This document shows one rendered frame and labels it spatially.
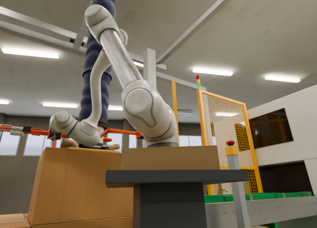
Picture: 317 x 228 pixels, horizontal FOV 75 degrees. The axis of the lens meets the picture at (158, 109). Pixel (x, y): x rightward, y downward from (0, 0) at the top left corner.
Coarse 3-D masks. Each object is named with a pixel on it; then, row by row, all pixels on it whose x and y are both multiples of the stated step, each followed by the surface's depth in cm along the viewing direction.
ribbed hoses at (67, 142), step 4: (64, 140) 135; (68, 140) 134; (72, 140) 135; (60, 144) 146; (64, 144) 137; (68, 144) 134; (72, 144) 134; (76, 144) 136; (116, 144) 151; (108, 148) 148; (112, 148) 147; (116, 148) 150
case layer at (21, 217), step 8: (0, 216) 157; (8, 216) 155; (16, 216) 153; (24, 216) 151; (128, 216) 131; (0, 224) 111; (8, 224) 110; (16, 224) 109; (24, 224) 108; (48, 224) 107; (56, 224) 109; (64, 224) 111; (72, 224) 113; (80, 224) 115; (88, 224) 117; (96, 224) 119; (104, 224) 121; (112, 224) 124; (120, 224) 126; (128, 224) 129
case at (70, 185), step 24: (48, 168) 115; (72, 168) 122; (96, 168) 130; (48, 192) 111; (72, 192) 118; (96, 192) 125; (120, 192) 133; (48, 216) 108; (72, 216) 114; (96, 216) 121; (120, 216) 128
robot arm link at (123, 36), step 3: (120, 30) 123; (120, 33) 119; (123, 33) 123; (126, 33) 126; (120, 36) 119; (123, 36) 122; (126, 36) 125; (123, 39) 122; (126, 39) 125; (123, 42) 124; (126, 42) 127; (102, 48) 123
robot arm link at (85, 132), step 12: (96, 60) 122; (108, 60) 121; (96, 72) 120; (96, 84) 120; (96, 96) 120; (96, 108) 120; (84, 120) 118; (96, 120) 120; (72, 132) 113; (84, 132) 115; (96, 132) 120; (84, 144) 117; (96, 144) 120
